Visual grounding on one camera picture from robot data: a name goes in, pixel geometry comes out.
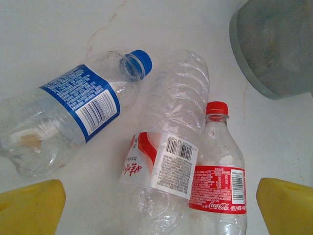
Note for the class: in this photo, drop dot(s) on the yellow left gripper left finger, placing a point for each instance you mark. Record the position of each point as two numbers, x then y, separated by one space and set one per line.
29 210

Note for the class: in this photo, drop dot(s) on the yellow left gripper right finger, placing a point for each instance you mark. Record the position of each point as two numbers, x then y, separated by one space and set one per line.
288 210

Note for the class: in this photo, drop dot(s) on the grey translucent plastic bin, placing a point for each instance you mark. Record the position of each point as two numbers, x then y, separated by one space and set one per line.
276 49

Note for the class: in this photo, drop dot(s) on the Coca-Cola bottle with red cap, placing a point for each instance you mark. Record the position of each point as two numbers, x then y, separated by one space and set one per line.
217 186

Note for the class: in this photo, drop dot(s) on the blue label bottle blue cap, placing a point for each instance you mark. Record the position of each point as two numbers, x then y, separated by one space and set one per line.
73 105

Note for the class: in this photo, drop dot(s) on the ribbed bottle white red label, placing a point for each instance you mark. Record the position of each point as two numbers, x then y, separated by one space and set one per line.
171 122

